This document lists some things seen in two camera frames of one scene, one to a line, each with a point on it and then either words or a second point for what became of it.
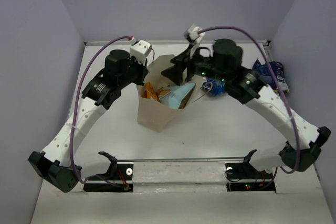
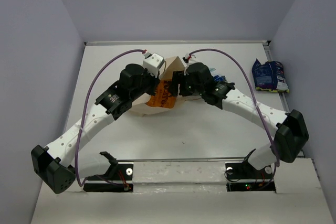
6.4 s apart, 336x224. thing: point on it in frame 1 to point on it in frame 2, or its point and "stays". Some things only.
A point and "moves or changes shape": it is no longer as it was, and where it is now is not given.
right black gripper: x=177 y=70 to x=179 y=76
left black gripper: x=143 y=68 to x=155 y=81
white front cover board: x=188 y=192 stays
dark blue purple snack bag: x=277 y=70 stays
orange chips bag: x=149 y=93 moves or changes shape
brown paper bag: x=154 y=115 moves or changes shape
